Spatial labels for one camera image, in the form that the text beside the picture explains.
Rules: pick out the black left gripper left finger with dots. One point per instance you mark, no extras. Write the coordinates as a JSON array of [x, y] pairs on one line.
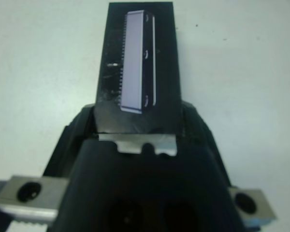
[[70, 140]]

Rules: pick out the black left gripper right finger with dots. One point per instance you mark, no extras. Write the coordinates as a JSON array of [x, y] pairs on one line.
[[203, 140]]

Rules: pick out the black box lid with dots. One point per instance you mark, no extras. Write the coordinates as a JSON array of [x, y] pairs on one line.
[[137, 60]]

